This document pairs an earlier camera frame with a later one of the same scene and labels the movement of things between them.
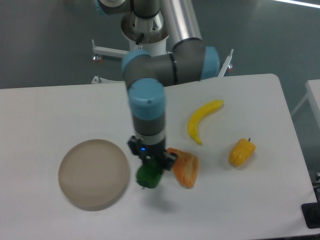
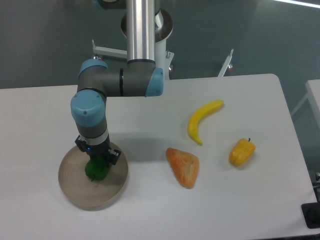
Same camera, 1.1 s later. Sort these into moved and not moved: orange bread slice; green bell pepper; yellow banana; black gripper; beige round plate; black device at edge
Moved: green bell pepper; black gripper
Not moved: black device at edge; beige round plate; yellow banana; orange bread slice
